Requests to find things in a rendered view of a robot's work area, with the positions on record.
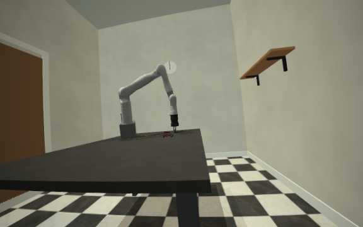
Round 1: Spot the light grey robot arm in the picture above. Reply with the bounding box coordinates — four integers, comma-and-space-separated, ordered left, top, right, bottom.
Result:
118, 64, 177, 124

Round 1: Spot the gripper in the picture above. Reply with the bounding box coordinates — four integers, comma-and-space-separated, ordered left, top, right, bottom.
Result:
168, 110, 179, 132

